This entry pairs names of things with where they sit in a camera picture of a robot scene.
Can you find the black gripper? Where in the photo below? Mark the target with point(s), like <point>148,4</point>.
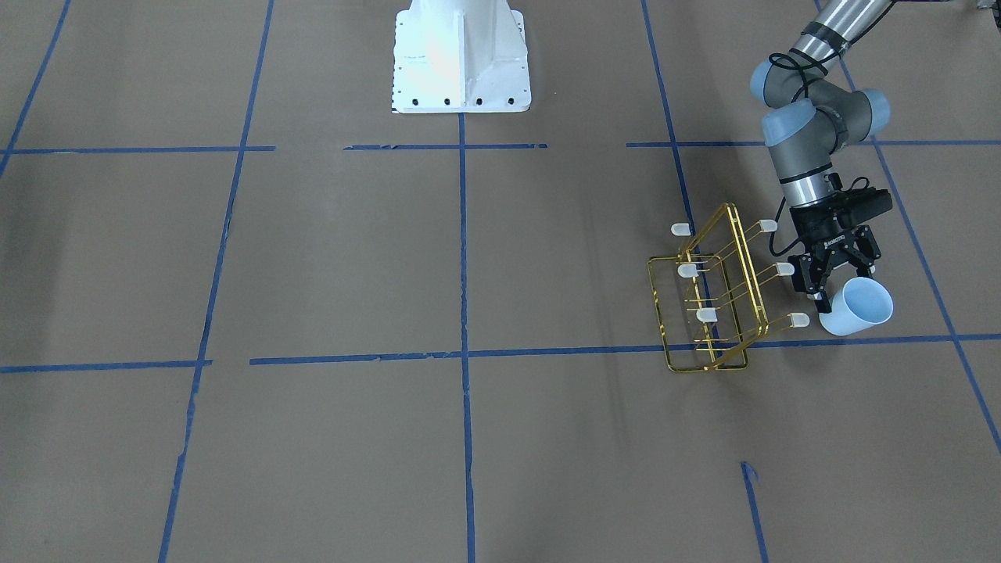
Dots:
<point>823,229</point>

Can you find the light blue plastic cup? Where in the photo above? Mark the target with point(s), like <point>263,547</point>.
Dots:
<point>862,303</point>

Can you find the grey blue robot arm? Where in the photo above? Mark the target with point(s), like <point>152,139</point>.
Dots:
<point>809,120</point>

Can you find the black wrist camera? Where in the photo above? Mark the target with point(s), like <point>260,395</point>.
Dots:
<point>860,202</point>

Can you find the gold wire cup holder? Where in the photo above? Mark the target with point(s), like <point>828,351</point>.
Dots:
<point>708,294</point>

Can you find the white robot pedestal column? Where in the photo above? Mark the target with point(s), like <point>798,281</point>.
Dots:
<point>460,56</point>

